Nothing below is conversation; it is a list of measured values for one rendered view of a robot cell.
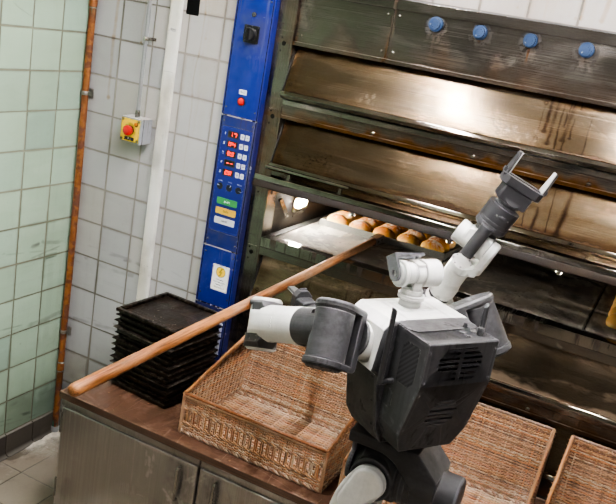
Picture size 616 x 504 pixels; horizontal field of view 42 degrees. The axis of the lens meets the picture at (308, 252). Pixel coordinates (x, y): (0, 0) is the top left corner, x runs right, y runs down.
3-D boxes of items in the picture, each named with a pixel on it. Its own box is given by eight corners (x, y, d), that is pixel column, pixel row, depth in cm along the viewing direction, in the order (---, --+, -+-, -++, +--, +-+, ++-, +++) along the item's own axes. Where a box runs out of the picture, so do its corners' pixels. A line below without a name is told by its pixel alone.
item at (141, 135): (129, 138, 320) (132, 113, 317) (150, 144, 316) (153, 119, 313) (118, 140, 313) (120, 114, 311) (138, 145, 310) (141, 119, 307)
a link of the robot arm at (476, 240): (512, 227, 210) (486, 260, 215) (479, 202, 213) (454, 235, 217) (505, 233, 200) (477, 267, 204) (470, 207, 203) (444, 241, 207)
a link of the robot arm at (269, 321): (226, 345, 196) (285, 353, 179) (234, 293, 198) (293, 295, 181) (262, 350, 203) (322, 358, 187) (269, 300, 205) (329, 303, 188)
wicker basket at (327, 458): (246, 385, 315) (257, 320, 307) (377, 436, 293) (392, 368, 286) (174, 432, 272) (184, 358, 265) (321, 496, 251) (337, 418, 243)
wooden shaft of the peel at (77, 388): (75, 400, 164) (76, 387, 164) (64, 395, 166) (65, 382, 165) (375, 246, 315) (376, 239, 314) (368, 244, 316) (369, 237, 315)
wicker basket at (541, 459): (384, 440, 292) (399, 372, 284) (538, 499, 271) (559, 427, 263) (331, 502, 249) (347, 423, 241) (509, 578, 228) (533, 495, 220)
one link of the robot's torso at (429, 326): (491, 458, 188) (528, 319, 178) (373, 479, 171) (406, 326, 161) (416, 399, 213) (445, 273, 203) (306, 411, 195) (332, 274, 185)
